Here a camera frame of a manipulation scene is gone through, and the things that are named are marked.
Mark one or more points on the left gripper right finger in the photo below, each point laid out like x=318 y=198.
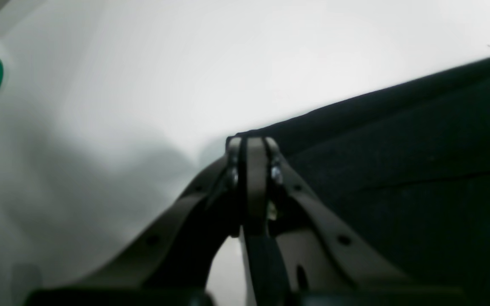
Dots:
x=311 y=237

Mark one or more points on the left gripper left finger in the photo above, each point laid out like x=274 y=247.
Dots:
x=176 y=251

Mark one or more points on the black T-shirt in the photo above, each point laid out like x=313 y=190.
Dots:
x=408 y=168

